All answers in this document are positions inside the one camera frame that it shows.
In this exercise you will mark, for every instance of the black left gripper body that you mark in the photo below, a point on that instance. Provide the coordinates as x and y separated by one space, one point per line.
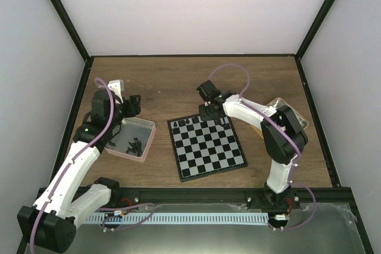
133 109

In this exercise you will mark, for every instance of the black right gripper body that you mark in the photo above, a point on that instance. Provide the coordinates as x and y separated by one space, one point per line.
209 115

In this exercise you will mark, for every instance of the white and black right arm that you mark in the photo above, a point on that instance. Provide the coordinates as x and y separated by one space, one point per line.
283 135

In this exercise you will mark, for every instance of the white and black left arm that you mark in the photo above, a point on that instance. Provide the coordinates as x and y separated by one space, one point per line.
52 221

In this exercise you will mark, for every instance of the pile of black chess pieces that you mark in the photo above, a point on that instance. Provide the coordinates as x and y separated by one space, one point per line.
130 148

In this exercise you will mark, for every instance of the pink tray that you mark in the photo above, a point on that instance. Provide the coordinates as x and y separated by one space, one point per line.
132 139

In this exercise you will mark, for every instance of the black and silver chessboard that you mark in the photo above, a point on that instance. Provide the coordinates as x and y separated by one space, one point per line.
203 148

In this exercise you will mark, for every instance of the gold metal tin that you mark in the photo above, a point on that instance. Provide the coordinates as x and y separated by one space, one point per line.
279 102

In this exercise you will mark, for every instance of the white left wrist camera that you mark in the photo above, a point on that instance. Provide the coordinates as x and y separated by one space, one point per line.
117 86

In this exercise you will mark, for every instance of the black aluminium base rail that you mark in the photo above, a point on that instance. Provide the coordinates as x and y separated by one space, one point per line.
193 196

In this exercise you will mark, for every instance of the light blue slotted cable duct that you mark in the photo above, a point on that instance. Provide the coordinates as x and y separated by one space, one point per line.
181 219

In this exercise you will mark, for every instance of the black frame post left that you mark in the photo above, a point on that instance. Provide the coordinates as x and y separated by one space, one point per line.
70 28

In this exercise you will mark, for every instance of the black frame post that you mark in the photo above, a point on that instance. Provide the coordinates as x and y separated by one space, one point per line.
70 28
314 28

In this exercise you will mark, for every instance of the black frame post right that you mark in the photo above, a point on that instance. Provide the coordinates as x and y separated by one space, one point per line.
314 28

